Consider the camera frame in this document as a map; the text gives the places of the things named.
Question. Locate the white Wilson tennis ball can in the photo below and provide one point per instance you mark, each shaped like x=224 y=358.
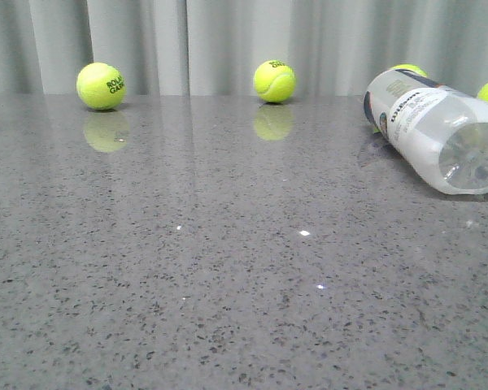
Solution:
x=441 y=132

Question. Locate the yellow tennis ball centre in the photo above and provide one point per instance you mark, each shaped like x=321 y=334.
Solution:
x=274 y=81

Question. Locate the yellow tennis ball Roland Garros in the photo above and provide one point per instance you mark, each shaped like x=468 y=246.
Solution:
x=100 y=86

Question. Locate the grey pleated curtain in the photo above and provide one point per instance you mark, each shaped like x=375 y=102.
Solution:
x=213 y=47

